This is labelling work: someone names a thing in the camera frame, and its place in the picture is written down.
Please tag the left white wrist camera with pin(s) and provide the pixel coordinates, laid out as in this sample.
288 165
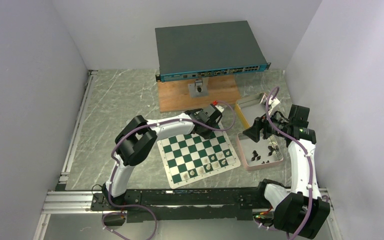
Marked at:
218 107

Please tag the wooden board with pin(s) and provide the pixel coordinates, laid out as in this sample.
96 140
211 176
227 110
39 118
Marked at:
174 95

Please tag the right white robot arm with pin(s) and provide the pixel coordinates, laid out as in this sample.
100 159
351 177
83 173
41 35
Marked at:
300 211

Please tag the aluminium frame rail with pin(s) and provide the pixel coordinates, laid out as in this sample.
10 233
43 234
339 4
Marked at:
59 200

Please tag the green white chess mat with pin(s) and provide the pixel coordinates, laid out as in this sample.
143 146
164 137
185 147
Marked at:
186 152

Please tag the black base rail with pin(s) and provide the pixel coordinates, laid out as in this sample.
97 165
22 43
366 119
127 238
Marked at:
240 203

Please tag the black chess piece in tray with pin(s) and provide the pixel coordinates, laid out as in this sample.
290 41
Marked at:
255 156
271 150

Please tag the dark grey network switch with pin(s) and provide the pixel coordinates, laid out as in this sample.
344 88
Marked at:
207 50

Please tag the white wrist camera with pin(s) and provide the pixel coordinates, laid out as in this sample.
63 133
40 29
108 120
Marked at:
218 107
272 103

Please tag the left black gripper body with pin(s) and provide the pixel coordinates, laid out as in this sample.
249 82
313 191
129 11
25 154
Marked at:
206 133

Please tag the yellow metal tin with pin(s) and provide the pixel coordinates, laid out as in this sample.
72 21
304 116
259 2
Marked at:
249 108

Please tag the metal bracket with knob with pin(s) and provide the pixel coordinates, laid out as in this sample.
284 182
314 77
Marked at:
199 88

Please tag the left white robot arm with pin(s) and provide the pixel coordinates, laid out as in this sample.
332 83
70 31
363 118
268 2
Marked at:
136 140

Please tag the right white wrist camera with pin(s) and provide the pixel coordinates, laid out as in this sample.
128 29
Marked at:
272 103

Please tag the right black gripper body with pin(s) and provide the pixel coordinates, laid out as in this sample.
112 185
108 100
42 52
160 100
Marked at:
270 129

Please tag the pink plastic tray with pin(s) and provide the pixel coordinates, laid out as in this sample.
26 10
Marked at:
246 146

